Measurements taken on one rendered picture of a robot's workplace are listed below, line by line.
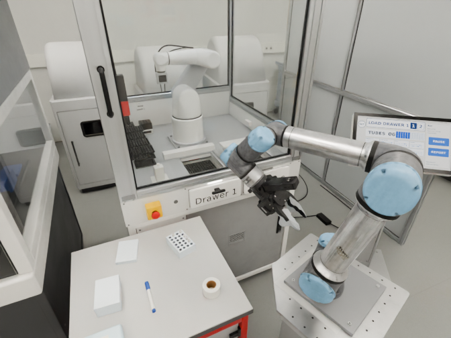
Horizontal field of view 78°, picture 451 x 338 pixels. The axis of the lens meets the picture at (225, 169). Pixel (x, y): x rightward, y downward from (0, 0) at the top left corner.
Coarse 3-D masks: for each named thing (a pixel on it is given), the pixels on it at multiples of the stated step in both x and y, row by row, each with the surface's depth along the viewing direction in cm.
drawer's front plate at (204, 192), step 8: (216, 184) 144; (224, 184) 146; (232, 184) 149; (240, 184) 151; (192, 192) 140; (200, 192) 142; (208, 192) 144; (224, 192) 149; (232, 192) 151; (240, 192) 154; (192, 200) 142; (200, 200) 144; (208, 200) 146; (216, 200) 149; (192, 208) 144
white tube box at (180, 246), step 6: (174, 234) 131; (180, 234) 131; (168, 240) 128; (174, 240) 128; (180, 240) 128; (186, 240) 128; (174, 246) 125; (180, 246) 125; (186, 246) 125; (192, 246) 125; (174, 252) 126; (180, 252) 122; (186, 252) 124; (180, 258) 123
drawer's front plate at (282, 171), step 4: (276, 168) 158; (280, 168) 158; (284, 168) 159; (288, 168) 161; (264, 172) 155; (268, 172) 156; (272, 172) 157; (276, 172) 158; (280, 172) 159; (284, 172) 161; (288, 172) 162; (280, 176) 161; (244, 184) 153; (244, 188) 154; (248, 188) 155; (244, 192) 155; (248, 192) 156
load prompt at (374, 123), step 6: (366, 120) 159; (372, 120) 158; (378, 120) 158; (384, 120) 157; (390, 120) 156; (396, 120) 156; (366, 126) 158; (372, 126) 158; (378, 126) 157; (384, 126) 156; (390, 126) 156; (396, 126) 155; (402, 126) 155; (408, 126) 154; (414, 126) 154; (420, 126) 153
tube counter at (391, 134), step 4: (388, 132) 156; (392, 132) 155; (396, 132) 155; (400, 132) 154; (404, 132) 154; (408, 132) 154; (412, 132) 153; (416, 132) 153; (388, 136) 155; (392, 136) 155; (396, 136) 154; (400, 136) 154; (404, 136) 154; (408, 136) 153; (412, 136) 153; (416, 136) 153; (420, 136) 152; (424, 136) 152; (424, 140) 152
